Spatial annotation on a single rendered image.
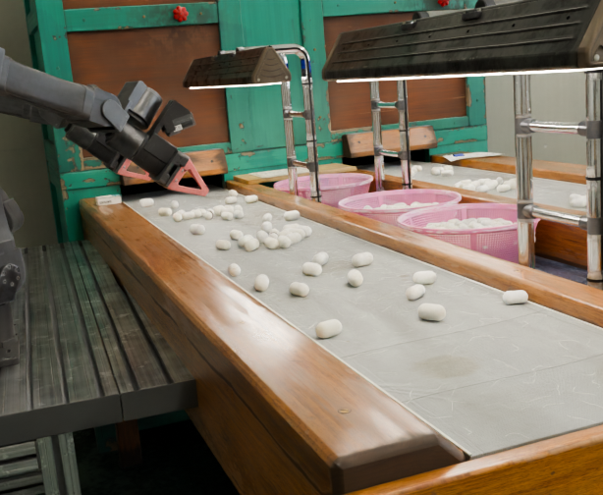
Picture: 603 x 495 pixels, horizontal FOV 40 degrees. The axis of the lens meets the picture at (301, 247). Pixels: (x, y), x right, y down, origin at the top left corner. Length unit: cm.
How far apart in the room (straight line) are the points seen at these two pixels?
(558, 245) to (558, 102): 229
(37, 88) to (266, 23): 122
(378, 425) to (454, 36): 48
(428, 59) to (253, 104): 150
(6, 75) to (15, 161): 182
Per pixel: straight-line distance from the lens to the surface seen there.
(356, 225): 160
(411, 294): 115
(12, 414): 113
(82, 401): 112
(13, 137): 317
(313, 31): 255
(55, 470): 116
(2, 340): 138
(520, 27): 90
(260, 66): 167
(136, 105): 154
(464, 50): 97
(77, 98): 144
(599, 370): 90
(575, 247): 158
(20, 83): 139
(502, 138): 372
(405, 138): 204
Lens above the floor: 106
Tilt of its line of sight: 12 degrees down
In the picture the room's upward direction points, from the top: 5 degrees counter-clockwise
